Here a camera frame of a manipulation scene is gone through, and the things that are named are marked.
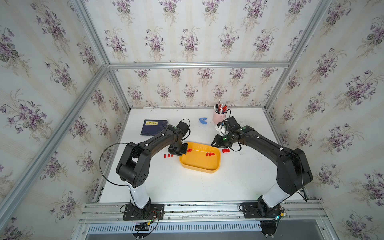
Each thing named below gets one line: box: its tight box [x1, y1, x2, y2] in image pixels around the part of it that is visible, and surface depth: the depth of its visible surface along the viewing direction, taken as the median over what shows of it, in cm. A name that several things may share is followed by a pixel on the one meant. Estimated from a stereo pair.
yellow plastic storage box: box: [179, 142, 221, 174], surface depth 93 cm
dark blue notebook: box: [140, 119, 168, 136], surface depth 110 cm
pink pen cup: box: [212, 103, 228, 125], surface depth 107 cm
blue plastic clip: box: [199, 117, 208, 125], surface depth 113 cm
